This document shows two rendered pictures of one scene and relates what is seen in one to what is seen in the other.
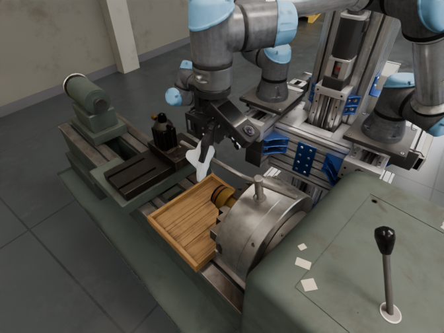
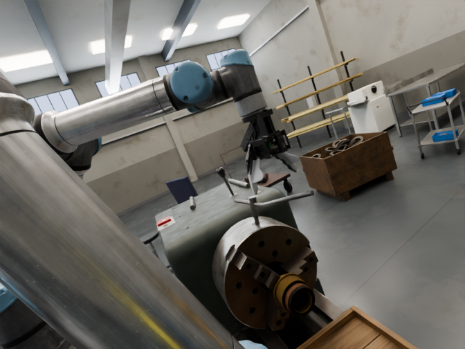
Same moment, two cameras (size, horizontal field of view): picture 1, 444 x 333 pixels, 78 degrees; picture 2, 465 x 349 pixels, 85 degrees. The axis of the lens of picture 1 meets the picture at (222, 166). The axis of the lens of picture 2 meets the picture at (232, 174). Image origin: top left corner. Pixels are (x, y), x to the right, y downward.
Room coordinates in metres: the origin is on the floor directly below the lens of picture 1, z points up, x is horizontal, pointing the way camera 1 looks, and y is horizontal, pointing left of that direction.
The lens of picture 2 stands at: (1.14, 0.23, 1.54)
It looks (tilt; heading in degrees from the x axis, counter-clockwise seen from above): 10 degrees down; 208
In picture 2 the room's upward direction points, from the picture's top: 22 degrees counter-clockwise
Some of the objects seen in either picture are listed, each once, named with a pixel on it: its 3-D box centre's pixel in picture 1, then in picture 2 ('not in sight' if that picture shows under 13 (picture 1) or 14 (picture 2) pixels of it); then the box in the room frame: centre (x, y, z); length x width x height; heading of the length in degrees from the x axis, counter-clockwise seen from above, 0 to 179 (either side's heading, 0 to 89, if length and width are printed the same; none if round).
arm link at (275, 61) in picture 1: (275, 59); not in sight; (1.20, -0.23, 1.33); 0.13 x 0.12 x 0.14; 31
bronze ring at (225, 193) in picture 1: (227, 200); (292, 293); (0.61, -0.02, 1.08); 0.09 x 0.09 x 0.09; 45
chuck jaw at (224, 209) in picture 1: (224, 228); (302, 262); (0.49, -0.01, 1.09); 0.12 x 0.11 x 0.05; 135
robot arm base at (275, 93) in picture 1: (273, 84); not in sight; (1.20, -0.24, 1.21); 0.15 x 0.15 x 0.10
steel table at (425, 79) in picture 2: not in sight; (435, 95); (-5.76, 1.92, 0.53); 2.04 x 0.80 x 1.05; 142
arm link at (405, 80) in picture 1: (401, 94); (16, 300); (0.89, -0.63, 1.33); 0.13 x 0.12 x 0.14; 21
